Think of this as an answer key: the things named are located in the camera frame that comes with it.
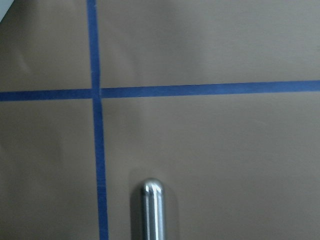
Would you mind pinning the white cup rack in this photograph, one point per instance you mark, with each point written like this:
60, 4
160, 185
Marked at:
4, 7

